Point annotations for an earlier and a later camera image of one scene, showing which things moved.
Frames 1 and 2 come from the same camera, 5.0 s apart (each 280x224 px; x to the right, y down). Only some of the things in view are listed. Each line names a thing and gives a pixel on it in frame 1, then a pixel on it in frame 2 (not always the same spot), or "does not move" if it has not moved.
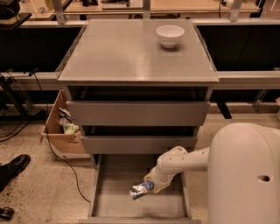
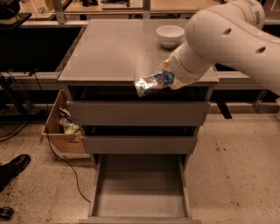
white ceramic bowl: (170, 35) does not move
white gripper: (158, 180) -> (177, 71)
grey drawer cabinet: (136, 87) does not move
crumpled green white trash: (66, 121) does not move
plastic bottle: (138, 190) -> (153, 82)
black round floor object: (6, 213) does not move
